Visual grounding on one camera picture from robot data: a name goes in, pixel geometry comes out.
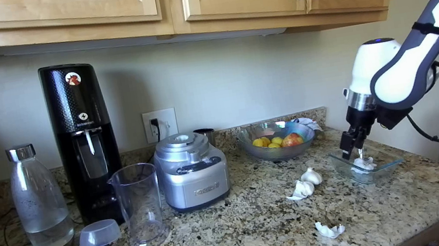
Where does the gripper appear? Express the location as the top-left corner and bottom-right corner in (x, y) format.
(334, 102), (384, 161)

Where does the garlic clove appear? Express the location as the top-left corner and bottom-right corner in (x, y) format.
(314, 217), (348, 242)
(299, 165), (324, 188)
(284, 177), (317, 202)
(350, 154), (379, 176)

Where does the square glass bowl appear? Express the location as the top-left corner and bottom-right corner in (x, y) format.
(328, 140), (407, 190)

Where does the round glass fruit bowl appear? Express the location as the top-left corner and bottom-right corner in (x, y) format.
(236, 114), (320, 168)

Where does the crumpled white wrapper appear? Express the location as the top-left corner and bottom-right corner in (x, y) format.
(291, 114), (324, 136)

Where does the red yellow apple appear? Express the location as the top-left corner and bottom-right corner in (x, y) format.
(280, 130), (305, 149)

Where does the dark metal cup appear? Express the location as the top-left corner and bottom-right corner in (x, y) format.
(192, 126), (218, 150)

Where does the silver food processor base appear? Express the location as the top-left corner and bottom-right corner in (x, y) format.
(150, 126), (235, 217)

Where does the clear plastic measuring beaker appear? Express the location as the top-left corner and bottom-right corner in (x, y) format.
(105, 160), (170, 246)

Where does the clear plastic cap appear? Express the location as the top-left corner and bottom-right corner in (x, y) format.
(75, 217), (124, 246)

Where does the black soda maker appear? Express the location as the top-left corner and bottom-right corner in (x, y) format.
(37, 57), (131, 233)

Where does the clear bottle with silver cap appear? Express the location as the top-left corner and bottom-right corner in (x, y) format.
(4, 139), (78, 246)

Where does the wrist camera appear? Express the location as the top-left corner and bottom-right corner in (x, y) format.
(375, 102), (416, 132)

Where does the white wall socket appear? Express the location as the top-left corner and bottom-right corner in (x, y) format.
(141, 107), (181, 145)

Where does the black power plug cable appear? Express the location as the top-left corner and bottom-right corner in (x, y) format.
(149, 117), (163, 143)

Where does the wooden wall cabinet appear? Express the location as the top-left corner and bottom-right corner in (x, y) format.
(0, 0), (411, 82)

